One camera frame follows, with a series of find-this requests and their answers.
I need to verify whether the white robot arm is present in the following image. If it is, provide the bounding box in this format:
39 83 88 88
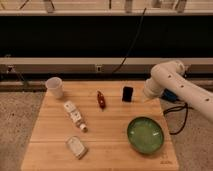
142 60 213 122

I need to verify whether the black eraser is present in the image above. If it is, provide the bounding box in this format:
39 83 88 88
122 87 133 102

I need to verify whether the wooden cutting board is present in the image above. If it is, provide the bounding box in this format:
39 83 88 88
21 81 179 171

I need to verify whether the white plastic bottle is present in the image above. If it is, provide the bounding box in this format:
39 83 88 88
64 101 88 132

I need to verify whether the white paper cup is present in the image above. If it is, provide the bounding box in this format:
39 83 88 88
45 77 63 99

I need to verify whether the green bowl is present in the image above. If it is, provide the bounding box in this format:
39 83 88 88
127 117 164 155

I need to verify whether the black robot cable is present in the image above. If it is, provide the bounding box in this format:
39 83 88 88
162 102 190 136

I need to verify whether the black hanging cable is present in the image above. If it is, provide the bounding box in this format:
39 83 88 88
111 7 147 74

